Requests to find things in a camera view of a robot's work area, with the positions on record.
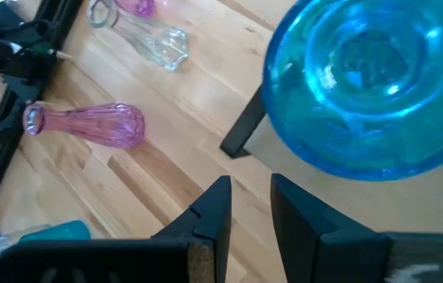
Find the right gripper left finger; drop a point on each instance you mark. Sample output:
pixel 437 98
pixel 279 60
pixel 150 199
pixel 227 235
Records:
pixel 127 259

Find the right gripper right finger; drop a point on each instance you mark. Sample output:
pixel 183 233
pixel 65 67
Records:
pixel 323 251

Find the pink ribbed cone vase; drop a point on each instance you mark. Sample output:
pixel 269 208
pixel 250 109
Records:
pixel 88 125

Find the blue round vase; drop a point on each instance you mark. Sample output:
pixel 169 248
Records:
pixel 367 98

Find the clear hexagonal vase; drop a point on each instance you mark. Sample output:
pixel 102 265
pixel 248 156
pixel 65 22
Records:
pixel 162 45

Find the blue diamond-pattern vase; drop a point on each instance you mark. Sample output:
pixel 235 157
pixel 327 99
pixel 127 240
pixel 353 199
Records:
pixel 60 231

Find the pink bulb vase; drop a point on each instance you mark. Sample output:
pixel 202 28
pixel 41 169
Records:
pixel 137 6

